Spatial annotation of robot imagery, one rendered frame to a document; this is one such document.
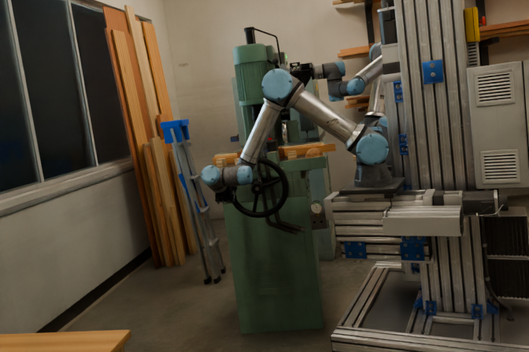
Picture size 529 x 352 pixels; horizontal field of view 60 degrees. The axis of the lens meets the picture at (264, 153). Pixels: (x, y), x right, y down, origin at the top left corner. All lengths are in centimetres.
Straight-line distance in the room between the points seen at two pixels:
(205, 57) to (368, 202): 339
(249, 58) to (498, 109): 118
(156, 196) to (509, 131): 262
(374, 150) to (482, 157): 45
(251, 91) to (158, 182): 158
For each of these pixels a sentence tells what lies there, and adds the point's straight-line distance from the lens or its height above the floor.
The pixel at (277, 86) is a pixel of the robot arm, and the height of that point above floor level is 125.
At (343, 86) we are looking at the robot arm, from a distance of 223.
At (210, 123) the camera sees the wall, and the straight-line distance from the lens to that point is 496.
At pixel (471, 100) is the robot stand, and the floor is 111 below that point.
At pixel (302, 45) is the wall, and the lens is 476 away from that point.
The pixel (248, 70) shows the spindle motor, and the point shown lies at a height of 137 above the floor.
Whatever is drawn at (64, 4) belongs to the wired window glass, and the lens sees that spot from 372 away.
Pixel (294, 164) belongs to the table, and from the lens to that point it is 231.
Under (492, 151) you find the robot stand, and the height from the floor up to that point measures 91.
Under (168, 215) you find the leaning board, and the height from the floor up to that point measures 42.
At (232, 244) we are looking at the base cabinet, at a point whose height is 49.
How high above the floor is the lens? 120
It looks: 6 degrees down
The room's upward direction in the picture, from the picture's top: 7 degrees counter-clockwise
